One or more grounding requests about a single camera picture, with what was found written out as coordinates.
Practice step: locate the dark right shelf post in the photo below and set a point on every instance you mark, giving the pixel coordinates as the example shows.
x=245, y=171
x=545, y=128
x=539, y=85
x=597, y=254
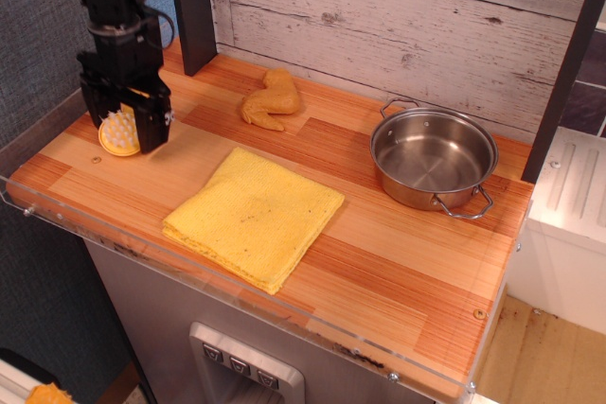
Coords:
x=575, y=52

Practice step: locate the orange object bottom left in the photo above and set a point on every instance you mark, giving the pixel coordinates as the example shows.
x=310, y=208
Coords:
x=48, y=394

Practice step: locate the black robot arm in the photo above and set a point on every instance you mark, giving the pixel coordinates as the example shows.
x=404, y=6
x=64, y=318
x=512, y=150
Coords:
x=113, y=15

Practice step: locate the folded yellow cloth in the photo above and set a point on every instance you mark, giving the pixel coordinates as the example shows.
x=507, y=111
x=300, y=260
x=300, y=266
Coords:
x=255, y=218

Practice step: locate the yellow round scrub brush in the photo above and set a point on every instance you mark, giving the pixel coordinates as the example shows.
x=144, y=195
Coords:
x=117, y=133

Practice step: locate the toy fried chicken wing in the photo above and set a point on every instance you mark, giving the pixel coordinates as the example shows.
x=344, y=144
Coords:
x=279, y=96

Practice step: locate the white toy appliance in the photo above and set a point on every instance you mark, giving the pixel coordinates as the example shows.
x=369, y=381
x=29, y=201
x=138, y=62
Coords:
x=559, y=264

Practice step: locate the stainless steel pot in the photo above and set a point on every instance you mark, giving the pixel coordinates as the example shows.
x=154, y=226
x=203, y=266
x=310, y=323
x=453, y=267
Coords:
x=434, y=159

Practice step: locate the grey toy fridge cabinet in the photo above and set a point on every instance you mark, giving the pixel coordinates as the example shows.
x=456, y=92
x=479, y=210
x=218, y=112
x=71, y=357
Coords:
x=157, y=311

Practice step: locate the silver water dispenser panel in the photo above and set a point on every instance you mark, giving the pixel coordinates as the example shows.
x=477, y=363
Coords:
x=234, y=372

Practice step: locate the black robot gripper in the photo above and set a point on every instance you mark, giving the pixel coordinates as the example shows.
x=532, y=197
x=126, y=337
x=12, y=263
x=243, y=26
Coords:
x=124, y=67

